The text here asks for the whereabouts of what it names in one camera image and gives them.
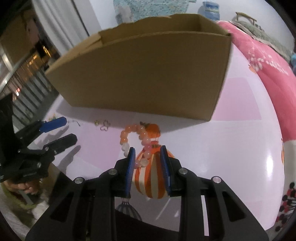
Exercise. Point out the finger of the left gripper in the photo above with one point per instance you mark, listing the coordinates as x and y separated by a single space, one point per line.
60 145
48 126

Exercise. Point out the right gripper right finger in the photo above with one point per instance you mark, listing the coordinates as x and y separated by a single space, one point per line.
170 168

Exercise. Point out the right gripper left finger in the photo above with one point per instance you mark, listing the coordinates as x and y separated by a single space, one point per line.
123 179

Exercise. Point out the person's hand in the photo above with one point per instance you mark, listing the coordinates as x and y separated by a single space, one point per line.
31 187

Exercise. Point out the white curtain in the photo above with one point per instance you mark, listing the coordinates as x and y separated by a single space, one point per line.
62 23

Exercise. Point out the brown cardboard box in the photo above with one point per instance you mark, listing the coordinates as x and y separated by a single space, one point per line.
170 65

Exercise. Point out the teal patterned hanging cloth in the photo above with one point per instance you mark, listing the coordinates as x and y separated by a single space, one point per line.
129 11

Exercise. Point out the pink floral blanket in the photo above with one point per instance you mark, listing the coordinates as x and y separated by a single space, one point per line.
275 73

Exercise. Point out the grey pillow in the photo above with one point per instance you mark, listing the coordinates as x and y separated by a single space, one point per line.
261 36

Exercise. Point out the blue water dispenser bottle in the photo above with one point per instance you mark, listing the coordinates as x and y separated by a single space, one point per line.
211 10

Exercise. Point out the wooden chair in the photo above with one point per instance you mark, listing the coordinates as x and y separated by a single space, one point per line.
243 15

